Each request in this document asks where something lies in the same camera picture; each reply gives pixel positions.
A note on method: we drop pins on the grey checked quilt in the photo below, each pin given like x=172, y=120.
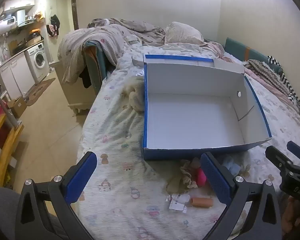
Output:
x=75, y=50

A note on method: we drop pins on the dark wooden door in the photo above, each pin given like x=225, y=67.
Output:
x=75, y=11

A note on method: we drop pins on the teal padded headboard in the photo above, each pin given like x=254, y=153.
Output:
x=255, y=53

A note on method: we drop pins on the yellow wooden chair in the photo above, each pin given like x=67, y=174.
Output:
x=3, y=145

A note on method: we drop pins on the white kitchen cabinet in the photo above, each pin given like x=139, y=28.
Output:
x=15, y=76

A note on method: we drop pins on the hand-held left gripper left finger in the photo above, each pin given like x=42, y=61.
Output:
x=82, y=177

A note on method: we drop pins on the white washing machine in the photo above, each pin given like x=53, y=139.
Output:
x=38, y=60

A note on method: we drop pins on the person's right hand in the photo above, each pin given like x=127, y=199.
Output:
x=291, y=217

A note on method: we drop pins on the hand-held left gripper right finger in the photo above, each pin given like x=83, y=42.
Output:
x=215, y=180

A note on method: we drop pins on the cream frilly cuff sock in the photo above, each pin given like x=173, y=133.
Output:
x=188, y=177

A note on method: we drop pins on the cream plush cloth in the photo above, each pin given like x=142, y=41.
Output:
x=135, y=96

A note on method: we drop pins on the orange rolled sock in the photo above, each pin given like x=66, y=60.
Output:
x=202, y=202

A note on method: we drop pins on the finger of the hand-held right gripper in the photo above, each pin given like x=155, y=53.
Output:
x=298, y=151
x=277, y=158

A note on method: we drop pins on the white water heater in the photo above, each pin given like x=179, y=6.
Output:
x=4, y=25

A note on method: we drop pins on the floral grey duvet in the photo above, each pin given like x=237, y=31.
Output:
x=140, y=30

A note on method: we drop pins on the pink blanket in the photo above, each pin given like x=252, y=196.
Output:
x=215, y=48

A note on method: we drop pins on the white plastic packet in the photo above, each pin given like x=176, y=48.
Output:
x=178, y=202

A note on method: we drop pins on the black and white striped cloth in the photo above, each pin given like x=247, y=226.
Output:
x=293, y=95

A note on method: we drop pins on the teal padded footboard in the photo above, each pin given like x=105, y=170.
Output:
x=96, y=62

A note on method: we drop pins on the cream bed frame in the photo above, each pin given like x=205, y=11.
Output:
x=76, y=97

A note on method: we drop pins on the pink sock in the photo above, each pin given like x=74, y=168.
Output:
x=201, y=177

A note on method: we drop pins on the range hood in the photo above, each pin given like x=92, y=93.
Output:
x=21, y=17

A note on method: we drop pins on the light blue fluffy sock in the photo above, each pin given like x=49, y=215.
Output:
x=230, y=165

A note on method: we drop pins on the white wall cupboard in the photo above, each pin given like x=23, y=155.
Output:
x=18, y=4

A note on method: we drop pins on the blue and white cardboard box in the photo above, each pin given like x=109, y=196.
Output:
x=195, y=120

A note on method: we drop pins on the cream pillow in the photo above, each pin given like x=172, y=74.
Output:
x=183, y=33

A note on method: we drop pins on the beige fluffy sock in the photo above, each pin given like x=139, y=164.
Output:
x=245, y=171

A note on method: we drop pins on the zigzag knitted blanket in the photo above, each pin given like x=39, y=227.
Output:
x=265, y=73

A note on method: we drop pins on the small cardboard box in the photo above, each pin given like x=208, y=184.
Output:
x=18, y=106

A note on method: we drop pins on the hanging dark clothes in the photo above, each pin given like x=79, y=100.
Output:
x=53, y=23

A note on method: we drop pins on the brown door mat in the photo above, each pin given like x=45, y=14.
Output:
x=40, y=90

